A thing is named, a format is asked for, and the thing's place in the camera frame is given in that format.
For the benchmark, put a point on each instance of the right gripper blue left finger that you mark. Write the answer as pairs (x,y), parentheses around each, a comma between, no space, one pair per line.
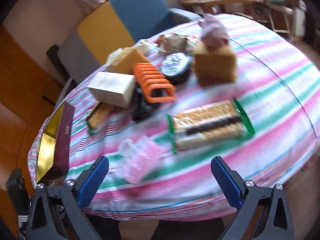
(78,194)

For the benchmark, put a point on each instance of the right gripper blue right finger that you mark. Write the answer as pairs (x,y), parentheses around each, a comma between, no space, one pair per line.
(240,194)

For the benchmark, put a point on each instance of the gold maroon gift box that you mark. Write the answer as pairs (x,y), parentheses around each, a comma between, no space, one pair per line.
(53,157)

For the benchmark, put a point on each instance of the pink hair roller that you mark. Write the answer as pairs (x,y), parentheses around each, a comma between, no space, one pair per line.
(138,158)

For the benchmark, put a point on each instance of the cracker pack green ends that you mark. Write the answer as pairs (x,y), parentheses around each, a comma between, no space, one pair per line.
(208,124)

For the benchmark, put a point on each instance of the large white carton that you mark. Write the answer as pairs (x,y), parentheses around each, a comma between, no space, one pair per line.
(113,88)

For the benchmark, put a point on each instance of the large yellow sponge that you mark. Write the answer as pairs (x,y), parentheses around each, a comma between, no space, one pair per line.
(214,64)

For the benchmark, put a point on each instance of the orange plastic rack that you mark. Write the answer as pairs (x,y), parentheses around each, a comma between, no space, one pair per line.
(149,78)

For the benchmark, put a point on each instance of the small yellow sponge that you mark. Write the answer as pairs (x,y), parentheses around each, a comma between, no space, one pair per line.
(123,60)

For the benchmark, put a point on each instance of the black universal charger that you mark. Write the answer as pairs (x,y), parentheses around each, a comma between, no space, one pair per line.
(176,68)

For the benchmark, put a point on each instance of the black clip tool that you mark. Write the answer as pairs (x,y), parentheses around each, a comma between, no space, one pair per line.
(142,109)

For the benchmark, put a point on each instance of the striped tablecloth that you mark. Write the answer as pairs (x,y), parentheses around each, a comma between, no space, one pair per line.
(265,125)

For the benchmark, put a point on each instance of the small white box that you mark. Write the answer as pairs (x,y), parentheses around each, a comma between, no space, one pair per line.
(144,47)

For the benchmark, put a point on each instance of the crumpled snack bag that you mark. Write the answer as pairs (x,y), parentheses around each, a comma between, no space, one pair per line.
(176,43)

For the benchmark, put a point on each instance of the tricolour armchair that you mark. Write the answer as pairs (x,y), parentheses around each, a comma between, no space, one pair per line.
(115,24)

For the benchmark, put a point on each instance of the wooden side table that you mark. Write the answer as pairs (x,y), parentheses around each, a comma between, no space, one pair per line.
(207,5)

